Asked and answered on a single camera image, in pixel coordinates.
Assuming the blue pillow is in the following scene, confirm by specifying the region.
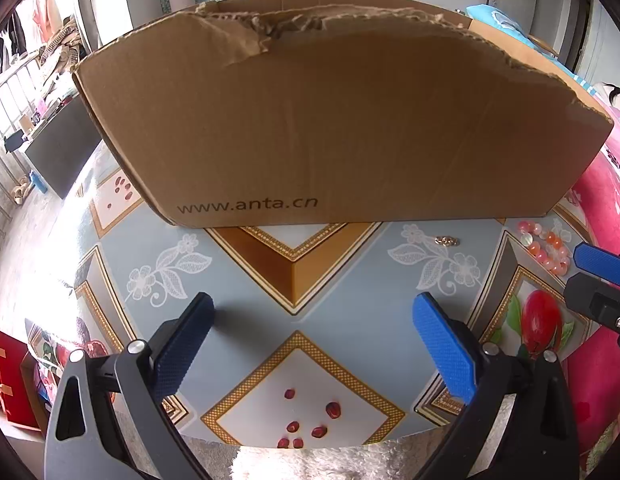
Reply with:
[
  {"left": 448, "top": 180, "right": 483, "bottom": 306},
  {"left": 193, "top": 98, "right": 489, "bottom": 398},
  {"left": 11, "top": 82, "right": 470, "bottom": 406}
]
[{"left": 465, "top": 4, "right": 561, "bottom": 61}]

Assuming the pair of beige shoes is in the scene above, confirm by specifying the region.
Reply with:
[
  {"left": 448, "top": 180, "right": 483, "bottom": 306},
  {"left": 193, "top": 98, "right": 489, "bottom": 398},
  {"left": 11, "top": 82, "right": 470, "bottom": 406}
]
[{"left": 10, "top": 180, "right": 37, "bottom": 206}]

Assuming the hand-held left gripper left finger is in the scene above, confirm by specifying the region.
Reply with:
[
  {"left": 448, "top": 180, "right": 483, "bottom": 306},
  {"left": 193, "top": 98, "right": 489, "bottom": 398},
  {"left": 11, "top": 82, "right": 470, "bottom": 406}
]
[{"left": 42, "top": 291, "right": 216, "bottom": 480}]

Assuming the pile of clothes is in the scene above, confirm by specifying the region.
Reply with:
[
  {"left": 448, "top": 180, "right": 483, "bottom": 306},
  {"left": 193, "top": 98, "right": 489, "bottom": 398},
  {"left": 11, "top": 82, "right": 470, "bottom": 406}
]
[{"left": 40, "top": 17, "right": 86, "bottom": 76}]

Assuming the hanging dark jacket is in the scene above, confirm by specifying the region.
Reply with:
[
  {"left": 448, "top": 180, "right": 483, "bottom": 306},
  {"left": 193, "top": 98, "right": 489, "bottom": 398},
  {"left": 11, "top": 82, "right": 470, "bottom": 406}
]
[{"left": 0, "top": 15, "right": 26, "bottom": 68}]

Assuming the white fluffy towel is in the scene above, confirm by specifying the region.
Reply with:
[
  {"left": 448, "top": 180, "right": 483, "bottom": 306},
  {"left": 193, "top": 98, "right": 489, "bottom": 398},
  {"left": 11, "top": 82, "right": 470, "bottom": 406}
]
[{"left": 180, "top": 432, "right": 491, "bottom": 480}]

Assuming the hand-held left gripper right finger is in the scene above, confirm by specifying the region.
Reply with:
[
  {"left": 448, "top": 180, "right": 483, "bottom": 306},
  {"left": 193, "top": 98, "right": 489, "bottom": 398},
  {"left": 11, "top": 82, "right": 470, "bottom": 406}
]
[{"left": 412, "top": 291, "right": 581, "bottom": 480}]

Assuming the large cardboard box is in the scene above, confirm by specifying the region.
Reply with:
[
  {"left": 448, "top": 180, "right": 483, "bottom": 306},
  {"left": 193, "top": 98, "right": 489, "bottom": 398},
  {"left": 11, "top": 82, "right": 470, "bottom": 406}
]
[{"left": 71, "top": 0, "right": 616, "bottom": 228}]

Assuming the pink floral blanket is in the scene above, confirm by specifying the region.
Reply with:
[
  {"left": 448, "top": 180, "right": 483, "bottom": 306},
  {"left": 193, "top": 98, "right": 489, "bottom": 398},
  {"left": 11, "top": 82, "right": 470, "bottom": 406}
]
[{"left": 560, "top": 85, "right": 620, "bottom": 471}]

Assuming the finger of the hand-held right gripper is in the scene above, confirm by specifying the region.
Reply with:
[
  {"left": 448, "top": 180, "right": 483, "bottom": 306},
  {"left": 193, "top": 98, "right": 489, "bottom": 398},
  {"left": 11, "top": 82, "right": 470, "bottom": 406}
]
[
  {"left": 572, "top": 241, "right": 620, "bottom": 286},
  {"left": 564, "top": 272, "right": 620, "bottom": 353}
]

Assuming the hanging pink garment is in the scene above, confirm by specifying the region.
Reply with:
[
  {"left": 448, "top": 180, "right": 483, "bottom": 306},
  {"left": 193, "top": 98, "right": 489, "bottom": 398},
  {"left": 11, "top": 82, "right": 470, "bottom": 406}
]
[{"left": 27, "top": 0, "right": 61, "bottom": 36}]

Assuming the dark cabinet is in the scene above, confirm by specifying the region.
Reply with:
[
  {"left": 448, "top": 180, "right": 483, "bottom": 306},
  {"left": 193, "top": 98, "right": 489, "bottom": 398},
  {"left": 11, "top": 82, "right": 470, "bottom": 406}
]
[{"left": 24, "top": 95, "right": 108, "bottom": 198}]

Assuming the metal railing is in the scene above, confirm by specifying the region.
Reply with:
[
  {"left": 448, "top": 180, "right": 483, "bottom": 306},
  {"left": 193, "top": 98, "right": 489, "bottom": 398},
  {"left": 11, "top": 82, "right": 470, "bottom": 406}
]
[{"left": 0, "top": 55, "right": 56, "bottom": 241}]

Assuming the red paper bag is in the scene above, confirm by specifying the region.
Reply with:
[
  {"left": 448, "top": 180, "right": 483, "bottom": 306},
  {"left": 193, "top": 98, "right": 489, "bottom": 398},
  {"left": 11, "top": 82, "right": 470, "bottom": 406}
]
[{"left": 0, "top": 329, "right": 43, "bottom": 431}]

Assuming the pink and clear bead bracelet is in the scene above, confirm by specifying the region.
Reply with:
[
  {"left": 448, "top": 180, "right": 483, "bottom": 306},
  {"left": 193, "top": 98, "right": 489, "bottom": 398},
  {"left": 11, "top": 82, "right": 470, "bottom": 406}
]
[{"left": 517, "top": 219, "right": 573, "bottom": 277}]

